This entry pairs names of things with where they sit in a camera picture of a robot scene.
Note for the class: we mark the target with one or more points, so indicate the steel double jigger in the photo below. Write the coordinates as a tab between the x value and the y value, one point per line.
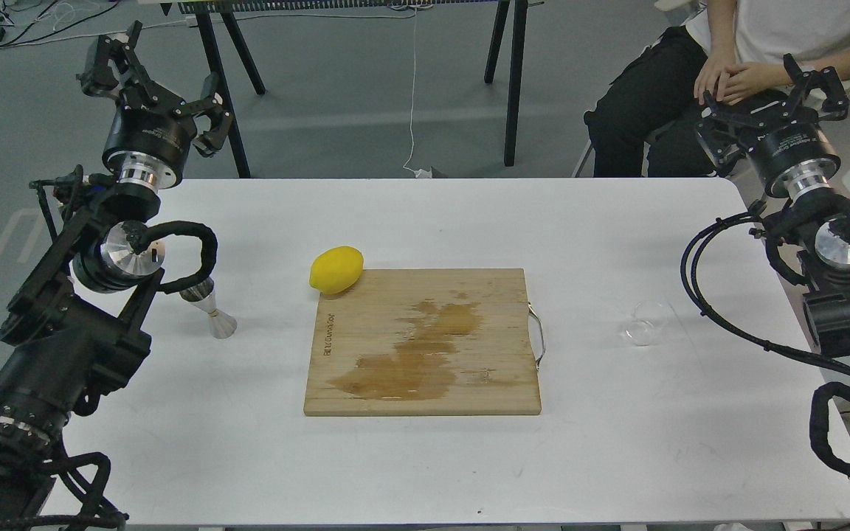
220	324

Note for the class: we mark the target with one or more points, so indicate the clear glass cup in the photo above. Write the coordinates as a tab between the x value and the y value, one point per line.
647	323

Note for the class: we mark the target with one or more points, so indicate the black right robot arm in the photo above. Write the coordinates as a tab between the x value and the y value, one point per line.
808	241

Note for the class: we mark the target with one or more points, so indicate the yellow lemon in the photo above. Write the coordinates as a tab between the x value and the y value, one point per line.
336	270

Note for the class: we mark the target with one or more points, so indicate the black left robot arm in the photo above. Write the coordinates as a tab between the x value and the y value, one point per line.
76	322

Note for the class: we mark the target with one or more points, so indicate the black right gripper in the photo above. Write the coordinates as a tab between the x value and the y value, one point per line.
788	151

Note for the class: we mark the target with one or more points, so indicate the black trestle table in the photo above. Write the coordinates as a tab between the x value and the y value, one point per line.
348	89

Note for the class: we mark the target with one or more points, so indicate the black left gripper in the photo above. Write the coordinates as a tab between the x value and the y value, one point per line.
149	122

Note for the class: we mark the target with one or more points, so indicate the seated person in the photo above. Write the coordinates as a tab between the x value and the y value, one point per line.
645	123

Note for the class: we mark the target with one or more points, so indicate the wooden cutting board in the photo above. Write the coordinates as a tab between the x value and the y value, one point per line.
424	342

